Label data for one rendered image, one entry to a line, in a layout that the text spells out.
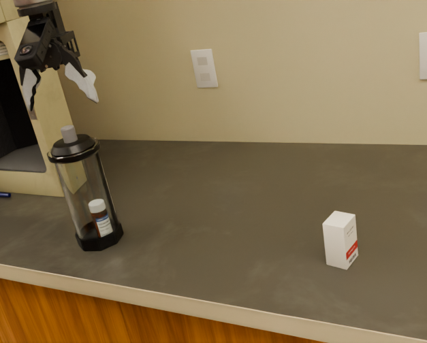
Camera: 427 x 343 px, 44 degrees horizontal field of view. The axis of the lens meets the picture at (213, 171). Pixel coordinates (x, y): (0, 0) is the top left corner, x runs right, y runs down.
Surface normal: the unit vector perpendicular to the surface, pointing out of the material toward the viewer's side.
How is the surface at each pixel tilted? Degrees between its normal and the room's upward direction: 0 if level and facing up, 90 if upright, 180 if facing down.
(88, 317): 90
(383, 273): 0
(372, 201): 0
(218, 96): 90
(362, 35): 90
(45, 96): 90
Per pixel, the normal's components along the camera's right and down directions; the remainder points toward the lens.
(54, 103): 0.88, 0.04
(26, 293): -0.44, 0.44
